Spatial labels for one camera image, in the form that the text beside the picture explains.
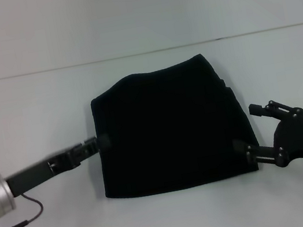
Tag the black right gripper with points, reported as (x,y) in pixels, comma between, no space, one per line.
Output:
(302,136)

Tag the black shirt with white print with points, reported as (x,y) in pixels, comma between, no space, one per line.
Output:
(172,130)

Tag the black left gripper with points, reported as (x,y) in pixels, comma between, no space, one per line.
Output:
(33,177)

